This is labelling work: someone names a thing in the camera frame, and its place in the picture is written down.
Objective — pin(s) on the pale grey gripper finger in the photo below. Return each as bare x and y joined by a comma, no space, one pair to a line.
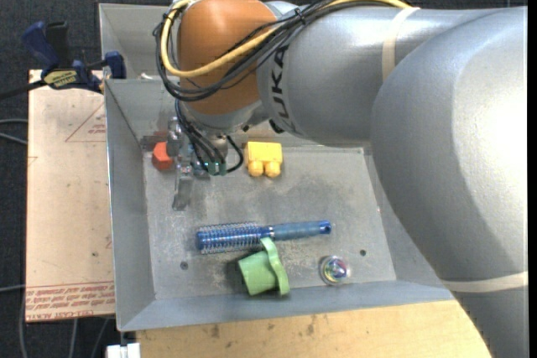
183,190
201,173

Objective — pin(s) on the red block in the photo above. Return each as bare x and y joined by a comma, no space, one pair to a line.
162,158

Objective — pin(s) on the yellow toy brick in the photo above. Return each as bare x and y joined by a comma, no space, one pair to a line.
264,157

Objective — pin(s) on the blue round hairbrush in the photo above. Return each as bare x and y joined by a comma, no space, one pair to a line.
235,237

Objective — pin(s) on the grey metal bin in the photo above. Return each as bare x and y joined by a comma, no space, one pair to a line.
293,205

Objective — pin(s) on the green plastic cup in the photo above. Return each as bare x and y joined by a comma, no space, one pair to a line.
260,272

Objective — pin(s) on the brown cardboard board red print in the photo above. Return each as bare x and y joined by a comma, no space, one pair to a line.
67,188

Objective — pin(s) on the clear glass marble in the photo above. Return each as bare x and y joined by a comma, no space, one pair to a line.
335,269

